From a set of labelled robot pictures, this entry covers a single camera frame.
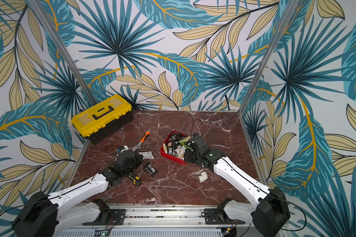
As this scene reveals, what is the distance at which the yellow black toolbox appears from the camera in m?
0.90

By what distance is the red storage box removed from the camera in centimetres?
93

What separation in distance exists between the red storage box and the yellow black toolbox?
33 centimetres
